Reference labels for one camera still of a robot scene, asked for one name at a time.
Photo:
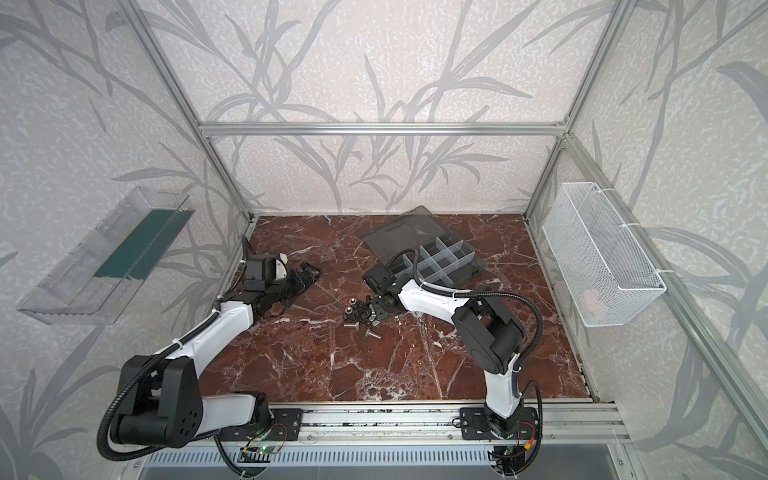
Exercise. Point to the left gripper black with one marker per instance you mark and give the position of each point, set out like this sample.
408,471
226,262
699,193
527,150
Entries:
291,282

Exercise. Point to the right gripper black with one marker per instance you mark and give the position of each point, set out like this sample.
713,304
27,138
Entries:
380,303

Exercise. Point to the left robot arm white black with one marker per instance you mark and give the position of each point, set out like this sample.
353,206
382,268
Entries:
159,403

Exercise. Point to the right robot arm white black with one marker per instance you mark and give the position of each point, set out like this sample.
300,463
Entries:
491,333

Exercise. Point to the grey compartment organizer box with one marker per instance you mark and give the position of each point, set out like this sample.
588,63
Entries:
445,259

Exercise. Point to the pink object in basket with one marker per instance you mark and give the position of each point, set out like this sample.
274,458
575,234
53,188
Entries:
593,302

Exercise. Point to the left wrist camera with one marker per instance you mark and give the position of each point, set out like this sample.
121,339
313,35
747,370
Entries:
279,266

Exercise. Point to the aluminium front rail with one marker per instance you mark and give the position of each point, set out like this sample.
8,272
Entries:
565,422

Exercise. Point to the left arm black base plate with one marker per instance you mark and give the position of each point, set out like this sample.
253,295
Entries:
284,426

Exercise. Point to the aluminium frame back crossbar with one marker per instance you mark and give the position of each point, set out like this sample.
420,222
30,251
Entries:
380,128

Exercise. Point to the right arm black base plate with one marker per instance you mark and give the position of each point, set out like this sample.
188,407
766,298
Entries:
480,423

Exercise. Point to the clear acrylic wall shelf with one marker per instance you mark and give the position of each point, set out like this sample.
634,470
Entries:
97,280

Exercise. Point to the white wire mesh basket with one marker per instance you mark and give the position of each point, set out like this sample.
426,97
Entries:
595,248

